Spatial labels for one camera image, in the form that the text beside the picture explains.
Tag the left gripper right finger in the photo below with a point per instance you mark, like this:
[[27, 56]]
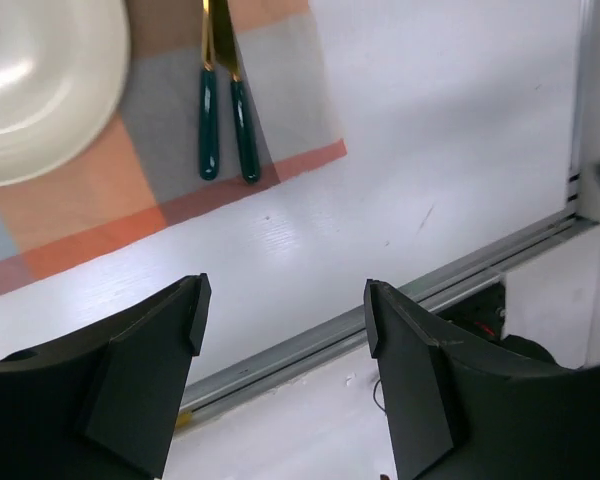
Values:
[[460, 407]]

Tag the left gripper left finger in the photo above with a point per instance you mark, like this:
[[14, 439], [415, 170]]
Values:
[[102, 402]]

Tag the orange blue checkered cloth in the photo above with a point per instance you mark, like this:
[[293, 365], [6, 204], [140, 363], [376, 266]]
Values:
[[141, 175]]

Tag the gold spoon green handle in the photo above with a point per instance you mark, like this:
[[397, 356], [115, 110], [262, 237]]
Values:
[[208, 137]]

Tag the cream ceramic plate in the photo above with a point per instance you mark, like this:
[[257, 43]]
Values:
[[63, 68]]

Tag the gold knife green handle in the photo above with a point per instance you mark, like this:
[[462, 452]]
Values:
[[226, 54]]

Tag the aluminium front rail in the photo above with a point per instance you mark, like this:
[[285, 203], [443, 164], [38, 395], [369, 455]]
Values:
[[435, 291]]

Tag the aluminium rail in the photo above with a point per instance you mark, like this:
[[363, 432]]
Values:
[[435, 291], [584, 40]]

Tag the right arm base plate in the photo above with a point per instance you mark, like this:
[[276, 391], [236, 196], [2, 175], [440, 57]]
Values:
[[483, 314]]

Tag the aluminium right side rail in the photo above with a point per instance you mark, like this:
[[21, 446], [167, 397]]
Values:
[[584, 40]]

